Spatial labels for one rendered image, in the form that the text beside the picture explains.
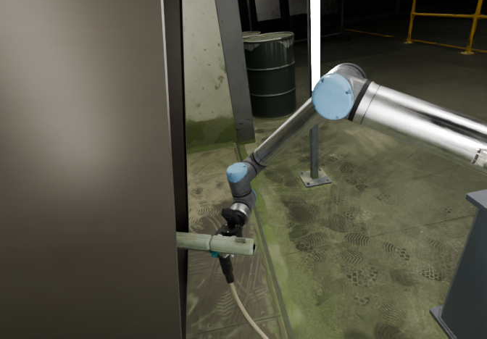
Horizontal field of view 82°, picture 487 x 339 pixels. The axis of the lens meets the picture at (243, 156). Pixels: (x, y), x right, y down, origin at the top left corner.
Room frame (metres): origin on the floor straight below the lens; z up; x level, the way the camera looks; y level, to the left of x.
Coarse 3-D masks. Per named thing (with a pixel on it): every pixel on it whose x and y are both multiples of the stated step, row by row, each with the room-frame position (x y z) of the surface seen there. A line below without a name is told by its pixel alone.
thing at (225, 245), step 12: (180, 240) 0.73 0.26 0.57; (192, 240) 0.72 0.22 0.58; (204, 240) 0.71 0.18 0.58; (216, 240) 0.70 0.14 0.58; (228, 240) 0.69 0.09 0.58; (240, 240) 0.67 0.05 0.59; (252, 240) 0.67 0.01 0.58; (228, 252) 0.67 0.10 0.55; (240, 252) 0.65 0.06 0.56; (252, 252) 0.65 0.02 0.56; (228, 264) 0.69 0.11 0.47; (228, 276) 0.69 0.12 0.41
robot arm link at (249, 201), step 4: (252, 192) 1.01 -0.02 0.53; (248, 196) 0.96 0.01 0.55; (252, 196) 0.97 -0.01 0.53; (256, 196) 1.01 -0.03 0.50; (236, 200) 0.95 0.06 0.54; (240, 200) 0.94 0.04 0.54; (244, 200) 0.94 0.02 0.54; (248, 200) 0.95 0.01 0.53; (252, 200) 0.97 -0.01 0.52; (232, 204) 0.94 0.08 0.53; (248, 204) 0.93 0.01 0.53; (252, 204) 0.95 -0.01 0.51; (252, 208) 0.95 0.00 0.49
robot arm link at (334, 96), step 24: (336, 72) 0.74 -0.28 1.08; (360, 72) 0.77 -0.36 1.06; (312, 96) 0.73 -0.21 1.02; (336, 96) 0.68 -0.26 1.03; (360, 96) 0.66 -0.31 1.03; (384, 96) 0.65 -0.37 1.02; (408, 96) 0.64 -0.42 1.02; (360, 120) 0.66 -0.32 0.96; (384, 120) 0.62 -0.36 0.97; (408, 120) 0.59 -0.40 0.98; (432, 120) 0.57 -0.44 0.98; (456, 120) 0.56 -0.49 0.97; (480, 120) 0.56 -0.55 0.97; (432, 144) 0.56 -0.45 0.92; (456, 144) 0.53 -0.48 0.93; (480, 144) 0.51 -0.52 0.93; (480, 168) 0.50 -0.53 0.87
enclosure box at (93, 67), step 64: (0, 0) 0.32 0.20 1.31; (64, 0) 0.32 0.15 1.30; (128, 0) 0.33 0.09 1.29; (0, 64) 0.31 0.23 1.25; (64, 64) 0.32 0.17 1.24; (128, 64) 0.32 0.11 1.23; (0, 128) 0.31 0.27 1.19; (64, 128) 0.32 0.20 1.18; (128, 128) 0.32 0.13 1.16; (0, 192) 0.31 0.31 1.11; (64, 192) 0.31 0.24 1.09; (128, 192) 0.32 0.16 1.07; (0, 256) 0.30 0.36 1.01; (64, 256) 0.31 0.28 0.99; (128, 256) 0.31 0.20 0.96; (0, 320) 0.30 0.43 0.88; (64, 320) 0.30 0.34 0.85; (128, 320) 0.31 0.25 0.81
